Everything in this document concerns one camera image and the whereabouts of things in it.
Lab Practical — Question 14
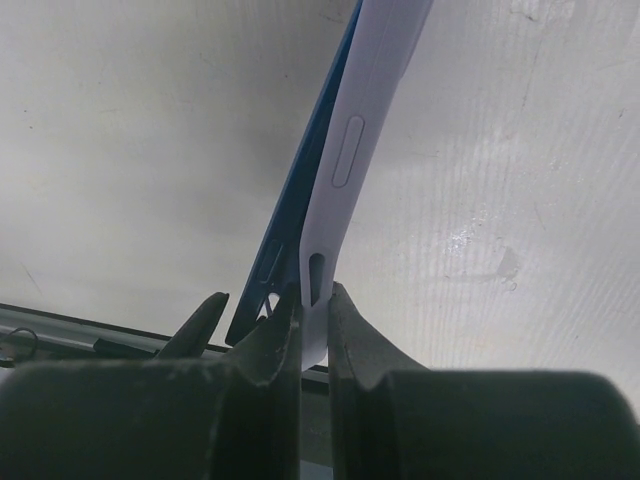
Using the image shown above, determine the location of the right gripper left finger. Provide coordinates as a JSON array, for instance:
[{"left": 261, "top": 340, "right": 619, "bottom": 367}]
[{"left": 1, "top": 287, "right": 301, "bottom": 479}]

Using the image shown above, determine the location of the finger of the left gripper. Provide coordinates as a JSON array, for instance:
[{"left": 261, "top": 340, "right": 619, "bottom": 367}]
[{"left": 155, "top": 292, "right": 229, "bottom": 360}]

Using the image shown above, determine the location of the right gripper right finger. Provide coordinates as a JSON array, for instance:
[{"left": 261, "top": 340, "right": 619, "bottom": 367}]
[{"left": 328, "top": 285, "right": 631, "bottom": 479}]

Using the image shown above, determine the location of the blue smartphone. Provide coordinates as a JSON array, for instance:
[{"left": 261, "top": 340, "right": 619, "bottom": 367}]
[{"left": 225, "top": 2, "right": 362, "bottom": 346}]

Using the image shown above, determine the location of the phone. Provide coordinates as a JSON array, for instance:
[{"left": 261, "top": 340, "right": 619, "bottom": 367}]
[{"left": 299, "top": 0, "right": 432, "bottom": 370}]

